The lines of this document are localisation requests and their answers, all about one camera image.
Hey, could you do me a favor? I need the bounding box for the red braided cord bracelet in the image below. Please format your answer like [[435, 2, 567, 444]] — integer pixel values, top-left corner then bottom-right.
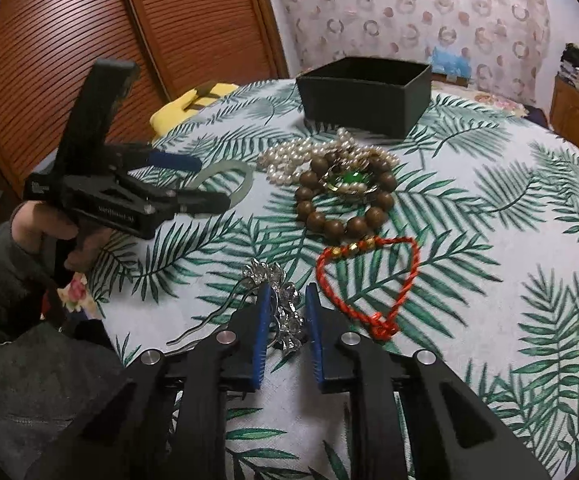
[[315, 235, 422, 343]]

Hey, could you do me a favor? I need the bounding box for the silver flower hairpin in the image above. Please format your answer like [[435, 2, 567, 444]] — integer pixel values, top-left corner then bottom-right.
[[166, 258, 305, 358]]

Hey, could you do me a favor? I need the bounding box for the silver bangle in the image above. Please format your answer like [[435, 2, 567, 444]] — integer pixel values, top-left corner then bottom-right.
[[186, 159, 254, 208]]

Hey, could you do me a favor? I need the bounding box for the white pearl necklace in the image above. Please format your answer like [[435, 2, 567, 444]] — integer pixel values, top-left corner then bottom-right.
[[256, 127, 403, 196]]

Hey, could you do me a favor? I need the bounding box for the brown wooden bead bracelet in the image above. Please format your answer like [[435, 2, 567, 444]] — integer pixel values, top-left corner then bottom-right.
[[293, 146, 401, 241]]

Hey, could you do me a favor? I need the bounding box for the green jade pendant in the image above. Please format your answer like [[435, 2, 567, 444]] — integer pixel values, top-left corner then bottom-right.
[[322, 170, 378, 197]]

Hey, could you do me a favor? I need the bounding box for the black jewelry box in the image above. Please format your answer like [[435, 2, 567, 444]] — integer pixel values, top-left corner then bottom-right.
[[296, 56, 431, 140]]

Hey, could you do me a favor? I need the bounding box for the left grey sleeve forearm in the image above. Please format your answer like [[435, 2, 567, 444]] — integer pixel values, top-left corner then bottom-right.
[[0, 221, 58, 361]]

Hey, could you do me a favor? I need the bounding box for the person's left hand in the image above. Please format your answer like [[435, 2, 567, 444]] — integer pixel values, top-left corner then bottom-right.
[[10, 200, 112, 273]]

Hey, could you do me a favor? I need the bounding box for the wooden louvered wardrobe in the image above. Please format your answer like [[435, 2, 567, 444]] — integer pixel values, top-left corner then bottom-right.
[[0, 0, 288, 193]]

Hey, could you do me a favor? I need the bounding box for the palm leaf tablecloth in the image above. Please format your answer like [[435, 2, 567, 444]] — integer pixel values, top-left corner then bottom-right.
[[33, 78, 579, 480]]

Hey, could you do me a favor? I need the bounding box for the light blue bag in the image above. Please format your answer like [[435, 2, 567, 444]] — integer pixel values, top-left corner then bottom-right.
[[428, 48, 472, 80]]

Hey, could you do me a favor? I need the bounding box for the floral bedspread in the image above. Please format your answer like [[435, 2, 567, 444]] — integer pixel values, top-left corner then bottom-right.
[[431, 80, 529, 117]]

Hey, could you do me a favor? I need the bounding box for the pink circle patterned curtain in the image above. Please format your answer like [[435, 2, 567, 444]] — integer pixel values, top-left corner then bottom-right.
[[283, 0, 550, 104]]

